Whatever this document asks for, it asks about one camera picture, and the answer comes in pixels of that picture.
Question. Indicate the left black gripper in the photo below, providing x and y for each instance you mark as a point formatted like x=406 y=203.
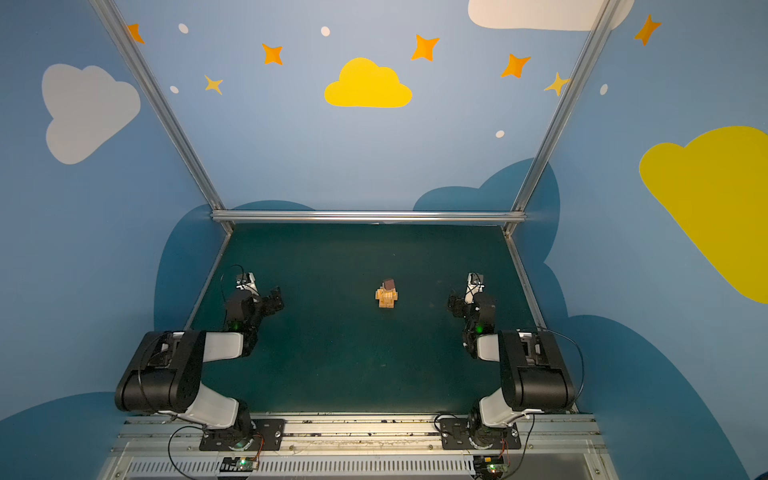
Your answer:
x=265 y=300

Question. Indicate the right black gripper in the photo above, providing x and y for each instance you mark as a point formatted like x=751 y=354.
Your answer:
x=459 y=303

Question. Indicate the wide wood block front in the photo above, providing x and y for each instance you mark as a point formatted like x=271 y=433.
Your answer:
x=387 y=298

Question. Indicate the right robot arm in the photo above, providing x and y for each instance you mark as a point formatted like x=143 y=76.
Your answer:
x=534 y=378

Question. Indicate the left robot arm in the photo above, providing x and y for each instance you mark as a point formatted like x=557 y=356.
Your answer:
x=164 y=375

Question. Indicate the rear horizontal aluminium bar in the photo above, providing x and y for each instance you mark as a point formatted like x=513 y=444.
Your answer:
x=365 y=217

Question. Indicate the right controller board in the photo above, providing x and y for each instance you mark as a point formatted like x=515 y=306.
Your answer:
x=489 y=467

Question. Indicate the controller board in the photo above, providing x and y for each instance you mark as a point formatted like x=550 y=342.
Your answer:
x=489 y=467
x=238 y=465

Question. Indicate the left controller board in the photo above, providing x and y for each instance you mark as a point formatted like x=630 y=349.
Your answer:
x=238 y=465

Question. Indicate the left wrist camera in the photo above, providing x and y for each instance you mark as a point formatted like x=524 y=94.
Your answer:
x=246 y=282

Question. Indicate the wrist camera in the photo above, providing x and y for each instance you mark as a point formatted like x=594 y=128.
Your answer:
x=475 y=285
x=246 y=282

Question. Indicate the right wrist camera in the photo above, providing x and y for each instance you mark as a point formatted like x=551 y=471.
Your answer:
x=475 y=285

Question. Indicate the right diagonal aluminium post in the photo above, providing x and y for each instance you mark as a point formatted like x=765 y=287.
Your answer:
x=580 y=74

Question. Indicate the diagonal aluminium post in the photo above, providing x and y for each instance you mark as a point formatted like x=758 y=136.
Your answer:
x=112 y=20
x=580 y=74

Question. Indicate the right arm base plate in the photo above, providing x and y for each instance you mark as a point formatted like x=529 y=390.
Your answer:
x=455 y=434

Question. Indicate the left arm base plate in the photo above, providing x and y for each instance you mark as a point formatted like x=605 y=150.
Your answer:
x=270 y=433

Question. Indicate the aluminium rail front frame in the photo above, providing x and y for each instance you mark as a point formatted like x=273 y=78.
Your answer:
x=361 y=446

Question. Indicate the left diagonal aluminium post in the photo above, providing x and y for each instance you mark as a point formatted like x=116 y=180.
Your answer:
x=112 y=20

